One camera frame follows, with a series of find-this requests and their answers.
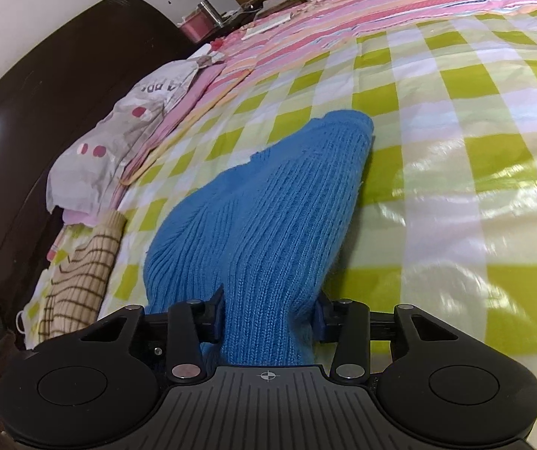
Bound pink box on nightstand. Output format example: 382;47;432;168
179;11;215;43

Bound blue knitted sweater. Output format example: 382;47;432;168
143;110;374;366

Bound pink green checked bedspread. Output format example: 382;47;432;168
17;0;537;450

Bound dark brown headboard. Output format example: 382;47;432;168
0;0;193;338

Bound metal cup on nightstand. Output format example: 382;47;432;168
198;0;224;29

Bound white pink patterned pillow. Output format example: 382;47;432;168
46;49;224;216

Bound beige striped knitted garment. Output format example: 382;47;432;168
37;210;126;342

